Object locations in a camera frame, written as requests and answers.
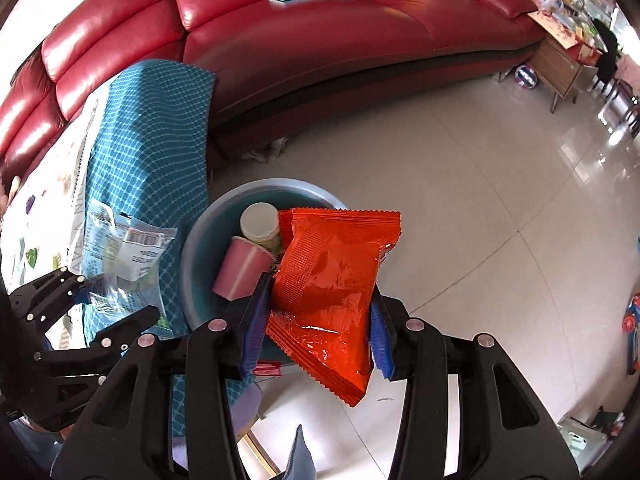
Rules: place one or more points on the small red wrapper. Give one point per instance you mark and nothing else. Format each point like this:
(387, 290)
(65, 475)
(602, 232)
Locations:
(269, 369)

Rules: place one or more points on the blue patterned tablecloth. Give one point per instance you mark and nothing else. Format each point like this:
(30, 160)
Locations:
(150, 150)

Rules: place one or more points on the white printed table mat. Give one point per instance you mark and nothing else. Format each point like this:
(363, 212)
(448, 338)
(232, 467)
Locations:
(50, 210)

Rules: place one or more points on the blue round plastic basin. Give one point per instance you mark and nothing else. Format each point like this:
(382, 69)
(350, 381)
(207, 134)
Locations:
(300, 199)

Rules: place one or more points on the red leather sofa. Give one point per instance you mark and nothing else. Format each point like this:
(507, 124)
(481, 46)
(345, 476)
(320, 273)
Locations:
(325, 60)

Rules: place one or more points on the pink covered dining table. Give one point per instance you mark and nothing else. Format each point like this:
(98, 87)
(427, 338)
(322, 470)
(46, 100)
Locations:
(630, 80)

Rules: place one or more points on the dark blue cloth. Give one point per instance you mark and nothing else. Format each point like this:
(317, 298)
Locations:
(301, 455)

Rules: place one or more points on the small patterned ball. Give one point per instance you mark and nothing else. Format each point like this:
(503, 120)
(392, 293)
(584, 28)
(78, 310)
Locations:
(525, 76)

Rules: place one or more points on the pink paper cup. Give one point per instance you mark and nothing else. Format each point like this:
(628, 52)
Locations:
(240, 267)

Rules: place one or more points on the wooden cabinet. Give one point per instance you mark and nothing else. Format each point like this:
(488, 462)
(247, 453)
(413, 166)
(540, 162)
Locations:
(560, 70)

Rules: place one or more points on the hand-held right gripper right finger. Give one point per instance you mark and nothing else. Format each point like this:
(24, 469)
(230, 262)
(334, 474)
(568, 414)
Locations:
(380, 340)

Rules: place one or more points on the clutter of colourful toys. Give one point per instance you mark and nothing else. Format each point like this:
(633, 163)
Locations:
(560, 15)

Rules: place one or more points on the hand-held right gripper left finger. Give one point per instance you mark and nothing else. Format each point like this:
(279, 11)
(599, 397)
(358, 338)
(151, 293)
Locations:
(252, 330)

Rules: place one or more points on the white lidded jar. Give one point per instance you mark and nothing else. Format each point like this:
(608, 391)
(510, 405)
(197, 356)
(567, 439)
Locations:
(259, 220)

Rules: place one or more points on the red snack packet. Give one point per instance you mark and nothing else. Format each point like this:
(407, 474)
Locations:
(325, 300)

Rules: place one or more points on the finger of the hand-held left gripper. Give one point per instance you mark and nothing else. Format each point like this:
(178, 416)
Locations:
(115, 340)
(50, 295)

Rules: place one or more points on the white crumpled paper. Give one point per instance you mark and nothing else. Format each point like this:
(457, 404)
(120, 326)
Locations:
(267, 151)

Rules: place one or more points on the black chair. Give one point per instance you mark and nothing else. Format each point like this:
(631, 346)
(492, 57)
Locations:
(606, 50)

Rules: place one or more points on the clear plastic packet white label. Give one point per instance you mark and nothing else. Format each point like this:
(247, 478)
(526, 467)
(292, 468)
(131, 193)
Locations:
(130, 255)

